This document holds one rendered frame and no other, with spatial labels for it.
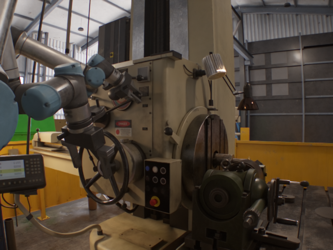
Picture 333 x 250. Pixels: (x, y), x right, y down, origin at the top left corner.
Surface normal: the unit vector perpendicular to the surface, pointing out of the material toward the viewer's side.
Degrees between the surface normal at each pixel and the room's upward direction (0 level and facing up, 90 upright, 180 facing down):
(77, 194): 90
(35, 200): 90
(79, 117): 109
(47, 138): 90
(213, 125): 90
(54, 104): 100
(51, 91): 62
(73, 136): 113
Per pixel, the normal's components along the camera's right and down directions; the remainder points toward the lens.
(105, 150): -0.07, -0.90
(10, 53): 0.97, 0.04
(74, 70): 0.78, 0.17
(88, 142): -0.46, 0.40
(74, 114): 0.23, 0.39
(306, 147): -0.56, 0.01
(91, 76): 0.47, 0.01
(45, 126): 0.83, -0.09
